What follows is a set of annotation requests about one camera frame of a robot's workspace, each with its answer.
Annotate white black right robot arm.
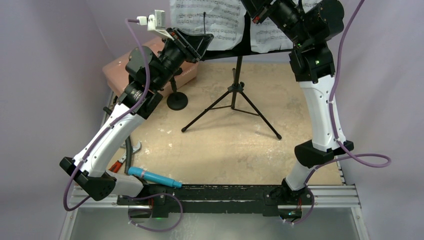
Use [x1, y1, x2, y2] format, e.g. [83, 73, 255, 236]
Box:
[243, 0, 354, 204]

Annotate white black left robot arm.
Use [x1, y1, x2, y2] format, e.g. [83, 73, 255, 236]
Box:
[59, 28, 214, 205]

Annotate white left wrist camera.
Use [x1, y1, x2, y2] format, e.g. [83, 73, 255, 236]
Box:
[136, 9, 174, 41]

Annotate black rubber hose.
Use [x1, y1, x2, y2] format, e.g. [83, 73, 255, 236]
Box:
[102, 106, 134, 175]

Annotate pink translucent plastic case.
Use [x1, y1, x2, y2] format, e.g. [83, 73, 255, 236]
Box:
[102, 37, 199, 97]

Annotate black microphone desk stand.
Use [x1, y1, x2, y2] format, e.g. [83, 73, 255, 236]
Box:
[166, 67, 188, 111]

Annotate black folding music stand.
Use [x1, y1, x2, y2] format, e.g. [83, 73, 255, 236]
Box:
[181, 12, 282, 140]

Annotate red handled pliers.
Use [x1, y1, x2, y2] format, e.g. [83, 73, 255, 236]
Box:
[108, 141, 142, 173]

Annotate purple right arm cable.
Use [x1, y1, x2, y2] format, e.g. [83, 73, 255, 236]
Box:
[280, 0, 392, 226]

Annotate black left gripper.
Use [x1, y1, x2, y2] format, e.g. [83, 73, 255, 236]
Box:
[153, 27, 214, 90]

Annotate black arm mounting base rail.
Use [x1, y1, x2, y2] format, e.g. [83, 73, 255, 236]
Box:
[117, 184, 312, 219]

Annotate sheet music page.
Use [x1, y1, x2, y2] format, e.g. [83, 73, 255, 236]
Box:
[248, 0, 320, 53]
[169, 0, 247, 51]

